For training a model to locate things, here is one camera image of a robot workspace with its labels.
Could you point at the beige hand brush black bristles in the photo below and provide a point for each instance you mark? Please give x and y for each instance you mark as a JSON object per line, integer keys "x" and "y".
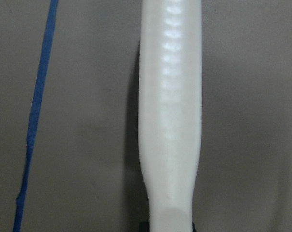
{"x": 170, "y": 105}

